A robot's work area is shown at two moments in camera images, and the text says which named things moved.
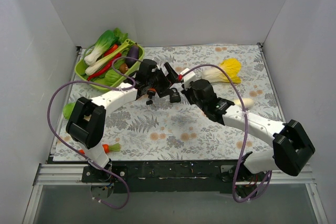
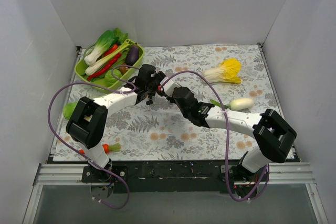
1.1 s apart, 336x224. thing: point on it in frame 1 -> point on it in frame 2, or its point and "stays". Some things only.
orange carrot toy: (114, 148) stays
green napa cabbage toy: (67, 109) stays
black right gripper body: (187, 94) -> (163, 91)
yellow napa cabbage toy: (231, 66) stays
